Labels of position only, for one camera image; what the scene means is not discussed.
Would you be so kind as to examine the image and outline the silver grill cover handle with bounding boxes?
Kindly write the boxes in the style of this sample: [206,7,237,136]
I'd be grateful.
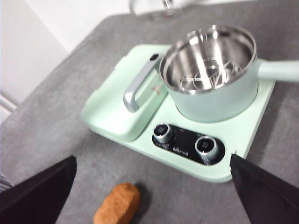
[123,53,162,113]

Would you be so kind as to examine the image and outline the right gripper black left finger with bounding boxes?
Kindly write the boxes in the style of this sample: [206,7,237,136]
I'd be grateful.
[0,155,78,224]

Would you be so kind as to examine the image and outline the glass lid with green knob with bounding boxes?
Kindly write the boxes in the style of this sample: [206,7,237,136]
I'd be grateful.
[128,0,194,18]

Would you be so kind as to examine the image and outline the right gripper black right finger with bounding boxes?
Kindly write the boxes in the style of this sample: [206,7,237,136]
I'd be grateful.
[230,150,299,224]

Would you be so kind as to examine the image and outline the brown potato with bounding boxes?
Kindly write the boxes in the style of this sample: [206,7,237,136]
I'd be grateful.
[93,182,142,224]

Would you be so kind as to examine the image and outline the green pot with handle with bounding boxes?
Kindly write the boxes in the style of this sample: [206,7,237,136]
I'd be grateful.
[158,24,299,123]

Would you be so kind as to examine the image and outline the black control panel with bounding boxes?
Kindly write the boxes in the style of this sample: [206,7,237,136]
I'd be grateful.
[152,123,226,167]

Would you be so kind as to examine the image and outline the silver control knob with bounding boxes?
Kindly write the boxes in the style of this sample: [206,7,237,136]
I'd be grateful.
[195,136,218,156]
[153,123,175,143]

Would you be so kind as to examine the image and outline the green grill cover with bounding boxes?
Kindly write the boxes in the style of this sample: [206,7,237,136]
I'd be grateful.
[80,44,171,143]

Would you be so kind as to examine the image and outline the green breakfast machine base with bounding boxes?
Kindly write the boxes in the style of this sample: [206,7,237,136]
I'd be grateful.
[80,44,276,184]

